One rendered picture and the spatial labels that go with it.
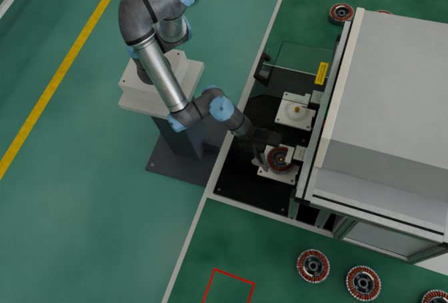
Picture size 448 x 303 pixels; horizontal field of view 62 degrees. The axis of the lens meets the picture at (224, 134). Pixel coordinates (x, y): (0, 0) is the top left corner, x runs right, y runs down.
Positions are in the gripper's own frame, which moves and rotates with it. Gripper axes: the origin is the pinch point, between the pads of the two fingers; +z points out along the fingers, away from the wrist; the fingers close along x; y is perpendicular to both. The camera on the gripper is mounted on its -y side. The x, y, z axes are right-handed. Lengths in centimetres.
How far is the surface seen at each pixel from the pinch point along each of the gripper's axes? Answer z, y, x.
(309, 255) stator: 16.1, -16.0, 30.8
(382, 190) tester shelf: -6.0, -43.9, 12.2
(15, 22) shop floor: -53, 260, -85
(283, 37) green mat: 1, 17, -63
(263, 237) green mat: 10.3, 0.8, 29.5
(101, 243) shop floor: 27, 122, 52
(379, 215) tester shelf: -5.6, -44.4, 19.6
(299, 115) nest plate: 7.2, -0.3, -22.2
